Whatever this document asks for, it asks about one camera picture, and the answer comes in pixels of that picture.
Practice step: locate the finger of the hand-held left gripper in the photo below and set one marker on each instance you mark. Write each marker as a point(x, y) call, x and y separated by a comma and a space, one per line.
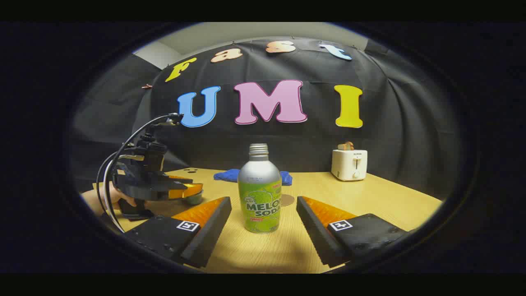
point(185, 192)
point(176, 179)

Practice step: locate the silver green label water bottle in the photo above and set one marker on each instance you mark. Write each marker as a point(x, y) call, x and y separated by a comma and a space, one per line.
point(259, 197)

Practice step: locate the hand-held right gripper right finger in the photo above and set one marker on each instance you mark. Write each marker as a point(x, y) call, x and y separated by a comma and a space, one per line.
point(312, 234)

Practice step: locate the toast slice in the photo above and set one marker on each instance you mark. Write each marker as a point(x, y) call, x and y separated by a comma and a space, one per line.
point(342, 147)
point(350, 145)

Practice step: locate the white toaster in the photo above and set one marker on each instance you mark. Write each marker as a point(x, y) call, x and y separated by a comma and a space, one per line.
point(347, 166)

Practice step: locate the blue towel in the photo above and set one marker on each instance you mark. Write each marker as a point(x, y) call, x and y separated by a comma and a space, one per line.
point(228, 176)

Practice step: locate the brown round coaster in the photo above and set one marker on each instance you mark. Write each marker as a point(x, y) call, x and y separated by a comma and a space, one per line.
point(287, 200)

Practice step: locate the white teacup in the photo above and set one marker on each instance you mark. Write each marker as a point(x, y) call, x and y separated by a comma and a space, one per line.
point(194, 200)

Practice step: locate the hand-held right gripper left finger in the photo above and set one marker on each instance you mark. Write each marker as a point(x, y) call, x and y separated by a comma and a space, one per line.
point(211, 234)

